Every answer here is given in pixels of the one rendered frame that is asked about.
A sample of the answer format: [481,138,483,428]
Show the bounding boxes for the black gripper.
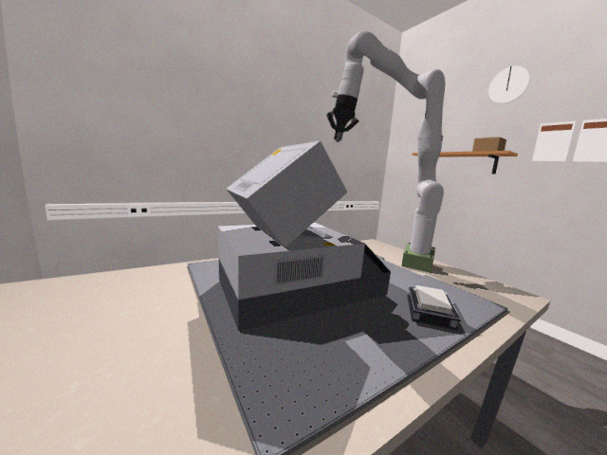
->
[326,95,359,142]

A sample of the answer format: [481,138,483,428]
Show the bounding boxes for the white microplate with grey wells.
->
[414,285,452,314]

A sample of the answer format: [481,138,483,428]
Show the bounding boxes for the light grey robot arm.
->
[331,30,445,254]

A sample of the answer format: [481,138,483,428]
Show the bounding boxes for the light grey benchtop lab instrument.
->
[218,141,391,331]

